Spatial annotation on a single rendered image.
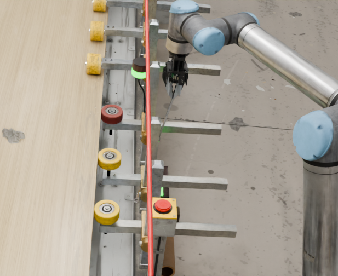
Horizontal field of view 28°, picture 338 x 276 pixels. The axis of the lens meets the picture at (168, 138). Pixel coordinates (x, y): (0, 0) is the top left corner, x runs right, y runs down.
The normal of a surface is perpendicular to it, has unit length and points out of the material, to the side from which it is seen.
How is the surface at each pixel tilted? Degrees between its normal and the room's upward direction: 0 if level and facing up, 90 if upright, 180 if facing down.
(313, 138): 83
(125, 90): 0
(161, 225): 90
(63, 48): 0
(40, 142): 0
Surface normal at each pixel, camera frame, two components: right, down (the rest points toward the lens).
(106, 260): 0.10, -0.77
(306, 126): -0.86, 0.14
